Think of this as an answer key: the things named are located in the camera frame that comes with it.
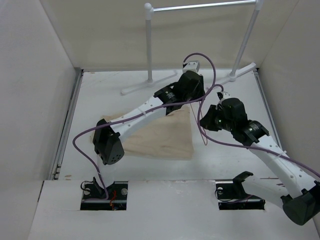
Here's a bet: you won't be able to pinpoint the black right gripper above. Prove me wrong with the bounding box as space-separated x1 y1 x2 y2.
197 104 235 133

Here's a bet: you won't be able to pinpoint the beige trousers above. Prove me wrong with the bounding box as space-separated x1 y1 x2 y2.
89 104 195 161

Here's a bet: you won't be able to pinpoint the pink wire hanger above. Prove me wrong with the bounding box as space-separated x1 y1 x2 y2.
186 79 208 146

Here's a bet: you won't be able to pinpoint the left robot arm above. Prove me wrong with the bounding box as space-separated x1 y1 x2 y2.
92 60 205 165

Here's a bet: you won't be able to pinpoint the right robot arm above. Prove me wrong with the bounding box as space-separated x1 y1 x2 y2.
199 91 320 226

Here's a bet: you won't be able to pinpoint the white clothes rack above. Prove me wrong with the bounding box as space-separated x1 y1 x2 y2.
120 0 264 96

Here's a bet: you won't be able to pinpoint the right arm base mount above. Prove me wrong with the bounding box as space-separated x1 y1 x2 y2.
214 171 266 211

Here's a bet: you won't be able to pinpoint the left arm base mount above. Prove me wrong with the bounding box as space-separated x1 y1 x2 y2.
80 177 129 211

